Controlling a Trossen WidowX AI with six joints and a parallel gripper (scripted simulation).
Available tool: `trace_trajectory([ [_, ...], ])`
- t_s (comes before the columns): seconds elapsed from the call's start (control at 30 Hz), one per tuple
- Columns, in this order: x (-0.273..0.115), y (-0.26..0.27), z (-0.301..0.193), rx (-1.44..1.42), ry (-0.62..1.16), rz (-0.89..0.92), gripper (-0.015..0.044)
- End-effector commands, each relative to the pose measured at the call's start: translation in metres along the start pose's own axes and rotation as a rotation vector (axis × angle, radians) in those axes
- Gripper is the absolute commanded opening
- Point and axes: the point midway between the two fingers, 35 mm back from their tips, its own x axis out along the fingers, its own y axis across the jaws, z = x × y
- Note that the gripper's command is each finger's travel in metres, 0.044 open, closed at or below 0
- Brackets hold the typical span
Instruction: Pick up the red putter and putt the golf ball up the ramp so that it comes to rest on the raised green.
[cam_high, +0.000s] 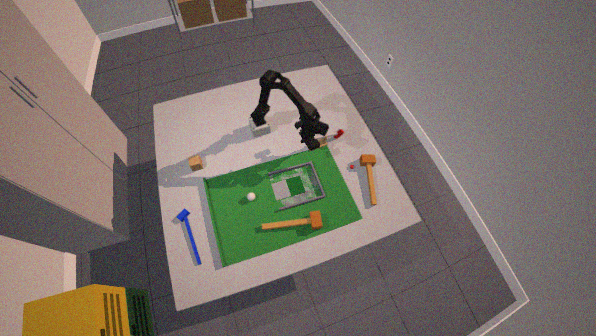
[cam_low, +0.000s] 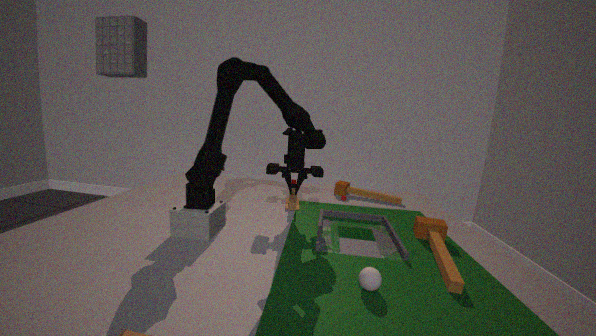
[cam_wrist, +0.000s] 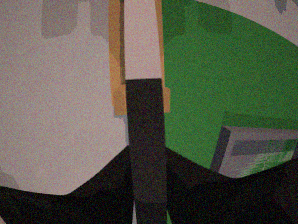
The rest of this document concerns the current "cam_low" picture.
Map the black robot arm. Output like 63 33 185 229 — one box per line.
184 57 326 210

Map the white golf ball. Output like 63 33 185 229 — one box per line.
359 267 382 291

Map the green rectangular mat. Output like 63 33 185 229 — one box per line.
255 201 560 336

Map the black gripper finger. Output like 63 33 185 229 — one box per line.
282 173 292 195
295 173 308 195

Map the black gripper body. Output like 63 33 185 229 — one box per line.
266 149 324 178

